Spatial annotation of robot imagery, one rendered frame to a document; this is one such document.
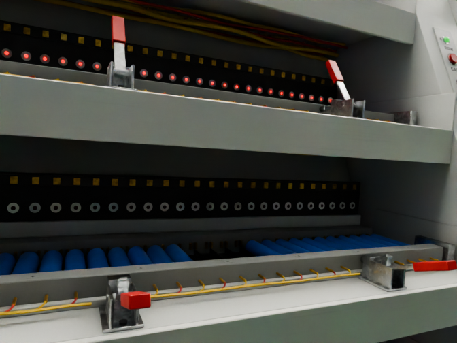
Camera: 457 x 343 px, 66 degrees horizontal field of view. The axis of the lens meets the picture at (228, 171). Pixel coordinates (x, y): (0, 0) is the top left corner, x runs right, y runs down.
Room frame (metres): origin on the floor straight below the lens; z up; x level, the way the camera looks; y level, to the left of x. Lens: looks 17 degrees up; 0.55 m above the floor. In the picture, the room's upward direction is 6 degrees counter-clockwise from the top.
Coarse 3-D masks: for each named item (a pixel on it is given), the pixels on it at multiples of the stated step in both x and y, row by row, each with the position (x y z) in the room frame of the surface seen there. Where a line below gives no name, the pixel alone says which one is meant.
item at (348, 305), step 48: (432, 240) 0.48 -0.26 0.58; (288, 288) 0.36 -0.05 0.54; (336, 288) 0.37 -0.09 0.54; (432, 288) 0.39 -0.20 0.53; (0, 336) 0.25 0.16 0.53; (48, 336) 0.25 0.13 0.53; (96, 336) 0.26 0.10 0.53; (144, 336) 0.27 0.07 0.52; (192, 336) 0.28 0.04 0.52; (240, 336) 0.30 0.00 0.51; (288, 336) 0.32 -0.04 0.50; (336, 336) 0.35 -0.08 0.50; (384, 336) 0.38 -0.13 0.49
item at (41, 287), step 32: (288, 256) 0.38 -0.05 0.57; (320, 256) 0.39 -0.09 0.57; (352, 256) 0.41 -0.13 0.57; (416, 256) 0.45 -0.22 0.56; (0, 288) 0.26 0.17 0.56; (32, 288) 0.27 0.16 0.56; (64, 288) 0.28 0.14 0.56; (96, 288) 0.29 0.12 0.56; (160, 288) 0.32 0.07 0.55; (224, 288) 0.33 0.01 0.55
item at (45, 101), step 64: (0, 64) 0.27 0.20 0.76; (64, 64) 0.38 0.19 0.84; (128, 64) 0.41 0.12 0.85; (192, 64) 0.45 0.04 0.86; (0, 128) 0.24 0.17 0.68; (64, 128) 0.25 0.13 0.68; (128, 128) 0.27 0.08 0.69; (192, 128) 0.30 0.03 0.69; (256, 128) 0.32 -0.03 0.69; (320, 128) 0.35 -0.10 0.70; (384, 128) 0.39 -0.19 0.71; (448, 128) 0.44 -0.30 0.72
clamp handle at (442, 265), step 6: (384, 258) 0.38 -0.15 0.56; (390, 258) 0.38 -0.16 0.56; (384, 264) 0.38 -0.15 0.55; (390, 264) 0.38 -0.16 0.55; (414, 264) 0.35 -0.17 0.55; (420, 264) 0.34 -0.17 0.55; (426, 264) 0.34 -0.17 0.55; (432, 264) 0.33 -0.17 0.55; (438, 264) 0.33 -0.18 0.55; (444, 264) 0.32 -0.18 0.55; (450, 264) 0.32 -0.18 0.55; (414, 270) 0.35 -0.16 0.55; (420, 270) 0.34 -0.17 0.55; (426, 270) 0.34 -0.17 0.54; (432, 270) 0.33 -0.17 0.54; (438, 270) 0.33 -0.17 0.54; (444, 270) 0.32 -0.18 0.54
